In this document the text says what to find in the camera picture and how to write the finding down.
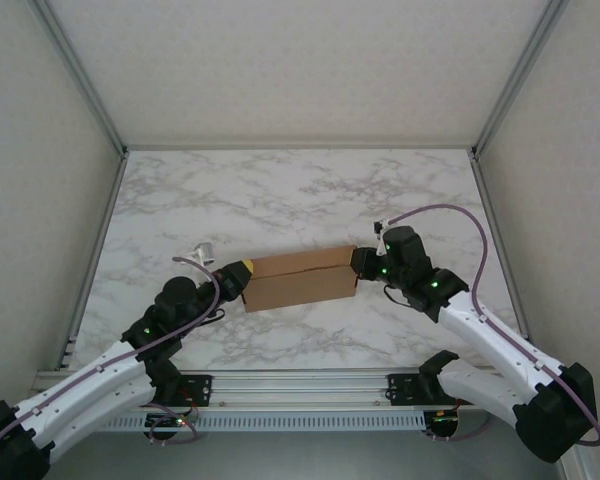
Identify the brown cardboard box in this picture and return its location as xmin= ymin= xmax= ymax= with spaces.
xmin=242 ymin=243 xmax=360 ymax=314

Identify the small controller board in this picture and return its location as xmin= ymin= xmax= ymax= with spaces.
xmin=144 ymin=412 xmax=187 ymax=430
xmin=426 ymin=409 xmax=460 ymax=427

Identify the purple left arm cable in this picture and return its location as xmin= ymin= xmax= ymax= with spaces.
xmin=0 ymin=255 xmax=221 ymax=454

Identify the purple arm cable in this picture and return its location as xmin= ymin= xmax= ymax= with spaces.
xmin=387 ymin=203 xmax=600 ymax=447
xmin=0 ymin=255 xmax=221 ymax=454

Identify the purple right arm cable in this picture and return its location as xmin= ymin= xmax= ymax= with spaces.
xmin=387 ymin=203 xmax=600 ymax=447

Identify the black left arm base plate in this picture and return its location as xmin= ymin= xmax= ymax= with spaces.
xmin=177 ymin=373 xmax=214 ymax=407

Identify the aluminium table side rail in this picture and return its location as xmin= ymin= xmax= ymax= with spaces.
xmin=54 ymin=149 xmax=130 ymax=372
xmin=468 ymin=149 xmax=540 ymax=370

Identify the aluminium mounting rail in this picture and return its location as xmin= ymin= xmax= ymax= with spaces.
xmin=27 ymin=368 xmax=574 ymax=412

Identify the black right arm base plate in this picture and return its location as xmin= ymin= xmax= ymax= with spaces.
xmin=387 ymin=372 xmax=461 ymax=406

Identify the aluminium table end rail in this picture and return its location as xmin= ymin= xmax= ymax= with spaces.
xmin=123 ymin=143 xmax=477 ymax=153

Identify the grey slotted cable duct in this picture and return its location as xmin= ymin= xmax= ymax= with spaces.
xmin=44 ymin=412 xmax=426 ymax=432

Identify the aluminium frame post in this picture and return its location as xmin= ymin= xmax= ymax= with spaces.
xmin=27 ymin=0 xmax=130 ymax=160
xmin=469 ymin=0 xmax=572 ymax=160

